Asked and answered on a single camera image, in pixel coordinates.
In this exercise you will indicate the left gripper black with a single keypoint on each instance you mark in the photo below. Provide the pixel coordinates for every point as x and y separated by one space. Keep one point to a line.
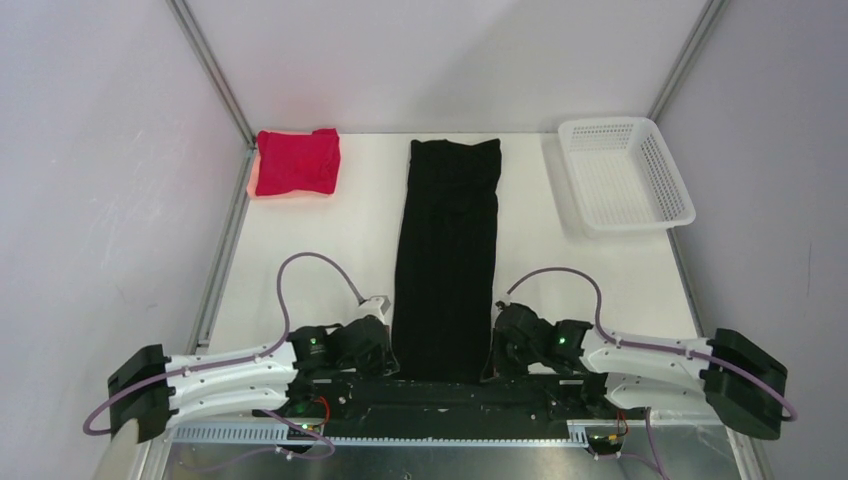
385 364

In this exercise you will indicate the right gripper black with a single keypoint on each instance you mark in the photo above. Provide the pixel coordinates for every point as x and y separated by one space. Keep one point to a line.
498 368

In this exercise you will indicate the black t shirt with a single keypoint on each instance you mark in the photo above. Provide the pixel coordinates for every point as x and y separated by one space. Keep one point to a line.
445 261

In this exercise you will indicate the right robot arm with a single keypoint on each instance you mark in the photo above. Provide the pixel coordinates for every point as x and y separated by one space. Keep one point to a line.
727 375

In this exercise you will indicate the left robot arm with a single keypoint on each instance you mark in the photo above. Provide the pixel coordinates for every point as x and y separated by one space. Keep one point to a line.
158 392

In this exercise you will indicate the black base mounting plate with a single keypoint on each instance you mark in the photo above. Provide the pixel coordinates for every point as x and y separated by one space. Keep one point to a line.
531 407

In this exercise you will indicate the white plastic basket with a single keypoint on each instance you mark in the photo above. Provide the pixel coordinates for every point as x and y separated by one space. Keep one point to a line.
623 178

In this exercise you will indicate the folded peach t shirt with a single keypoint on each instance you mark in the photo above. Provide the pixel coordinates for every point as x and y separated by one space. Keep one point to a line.
253 181

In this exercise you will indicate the folded red t shirt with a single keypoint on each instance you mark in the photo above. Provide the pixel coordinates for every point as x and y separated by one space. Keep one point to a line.
299 161

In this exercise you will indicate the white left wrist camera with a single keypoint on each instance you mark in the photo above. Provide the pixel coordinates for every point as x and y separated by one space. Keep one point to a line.
377 306

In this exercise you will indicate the aluminium front rail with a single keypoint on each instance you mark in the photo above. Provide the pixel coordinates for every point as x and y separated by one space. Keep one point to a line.
662 445

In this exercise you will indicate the aluminium frame post left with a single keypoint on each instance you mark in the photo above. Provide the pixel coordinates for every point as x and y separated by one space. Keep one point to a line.
199 44

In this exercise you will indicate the aluminium frame post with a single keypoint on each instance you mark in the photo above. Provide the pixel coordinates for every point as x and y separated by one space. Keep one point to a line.
199 44
697 39

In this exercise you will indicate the aluminium frame post right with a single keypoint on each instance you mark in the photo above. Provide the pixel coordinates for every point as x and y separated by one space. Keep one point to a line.
697 39

